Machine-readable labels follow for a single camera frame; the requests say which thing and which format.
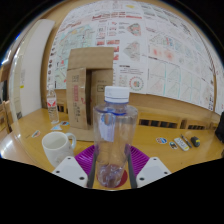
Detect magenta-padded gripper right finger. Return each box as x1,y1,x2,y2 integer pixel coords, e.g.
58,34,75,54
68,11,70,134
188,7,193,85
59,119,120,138
126,144,172,189

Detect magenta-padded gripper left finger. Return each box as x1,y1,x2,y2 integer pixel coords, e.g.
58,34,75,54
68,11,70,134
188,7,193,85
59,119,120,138
51,143,98,189

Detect clear plastic bottle white cap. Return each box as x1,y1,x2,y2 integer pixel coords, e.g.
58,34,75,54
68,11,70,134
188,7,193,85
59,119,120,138
92,85,139,188

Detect white ceramic mug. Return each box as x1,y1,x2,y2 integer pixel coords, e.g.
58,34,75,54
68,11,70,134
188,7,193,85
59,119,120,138
41,131,77,168

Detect round blue-rimmed sticker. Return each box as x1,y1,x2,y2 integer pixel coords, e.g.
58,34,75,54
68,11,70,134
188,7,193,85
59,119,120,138
155,136,168,145

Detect white remote control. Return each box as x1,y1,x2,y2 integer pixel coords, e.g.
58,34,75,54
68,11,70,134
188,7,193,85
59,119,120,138
173,137,190,152

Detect dark pen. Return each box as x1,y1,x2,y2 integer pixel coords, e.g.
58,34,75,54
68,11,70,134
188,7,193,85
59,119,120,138
180,133,193,149

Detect red and green sticker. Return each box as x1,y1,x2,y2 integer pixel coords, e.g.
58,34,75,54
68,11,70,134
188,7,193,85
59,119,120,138
31,129,42,139

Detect wooden slatted railing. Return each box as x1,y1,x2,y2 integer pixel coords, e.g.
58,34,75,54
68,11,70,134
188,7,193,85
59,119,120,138
54,89,221,132

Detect small dark grey gadget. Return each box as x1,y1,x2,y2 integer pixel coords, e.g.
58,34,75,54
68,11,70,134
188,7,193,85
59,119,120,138
190,136,202,148

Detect red-labelled clear plastic bottle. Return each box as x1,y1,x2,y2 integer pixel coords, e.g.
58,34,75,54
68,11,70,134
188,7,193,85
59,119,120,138
46,83,60,125

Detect brown cardboard box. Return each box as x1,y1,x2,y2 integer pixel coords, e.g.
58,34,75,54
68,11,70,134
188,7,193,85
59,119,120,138
65,46,115,142

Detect black bag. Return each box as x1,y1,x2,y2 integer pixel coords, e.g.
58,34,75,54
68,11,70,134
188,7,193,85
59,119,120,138
214,111,224,144

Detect wooden lattice chair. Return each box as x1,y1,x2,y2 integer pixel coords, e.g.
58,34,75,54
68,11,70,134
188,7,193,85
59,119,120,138
0,99,14,134

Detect printed paper posters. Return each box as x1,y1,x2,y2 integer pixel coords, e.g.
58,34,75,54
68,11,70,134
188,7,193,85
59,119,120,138
46,0,224,116

